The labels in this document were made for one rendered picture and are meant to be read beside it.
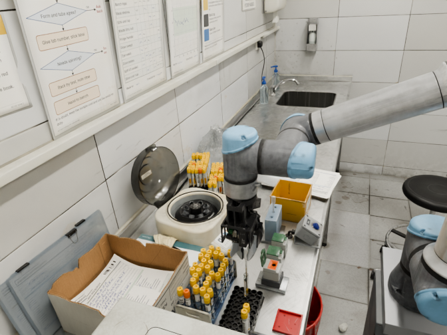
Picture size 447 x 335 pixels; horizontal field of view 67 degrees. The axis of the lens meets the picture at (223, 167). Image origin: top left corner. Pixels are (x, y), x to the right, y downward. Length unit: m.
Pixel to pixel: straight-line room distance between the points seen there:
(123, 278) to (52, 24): 0.70
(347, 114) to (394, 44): 2.43
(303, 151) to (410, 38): 2.56
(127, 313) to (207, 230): 0.51
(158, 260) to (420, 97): 0.79
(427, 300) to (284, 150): 0.41
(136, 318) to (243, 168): 0.34
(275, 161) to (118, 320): 0.40
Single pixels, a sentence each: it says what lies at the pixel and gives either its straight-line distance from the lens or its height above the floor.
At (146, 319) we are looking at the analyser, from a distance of 0.65.
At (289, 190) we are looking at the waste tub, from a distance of 1.39.
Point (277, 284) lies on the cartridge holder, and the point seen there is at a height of 0.90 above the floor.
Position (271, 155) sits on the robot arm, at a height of 1.37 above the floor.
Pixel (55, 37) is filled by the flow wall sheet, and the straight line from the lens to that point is 0.99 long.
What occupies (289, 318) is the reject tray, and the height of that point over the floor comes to 0.88.
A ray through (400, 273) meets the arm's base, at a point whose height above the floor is 0.98.
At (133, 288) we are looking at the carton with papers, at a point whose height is 0.94.
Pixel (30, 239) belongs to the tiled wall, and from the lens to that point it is 1.01.
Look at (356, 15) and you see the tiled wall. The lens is 3.14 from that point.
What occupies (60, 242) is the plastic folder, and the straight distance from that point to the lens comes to 1.05.
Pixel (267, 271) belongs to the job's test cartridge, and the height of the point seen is 0.94.
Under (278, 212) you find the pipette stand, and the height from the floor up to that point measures 0.98.
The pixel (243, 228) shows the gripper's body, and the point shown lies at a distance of 0.78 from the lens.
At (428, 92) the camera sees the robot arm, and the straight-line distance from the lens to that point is 0.76.
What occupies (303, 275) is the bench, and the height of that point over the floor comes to 0.87.
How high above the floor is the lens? 1.67
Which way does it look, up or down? 28 degrees down
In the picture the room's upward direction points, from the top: 4 degrees counter-clockwise
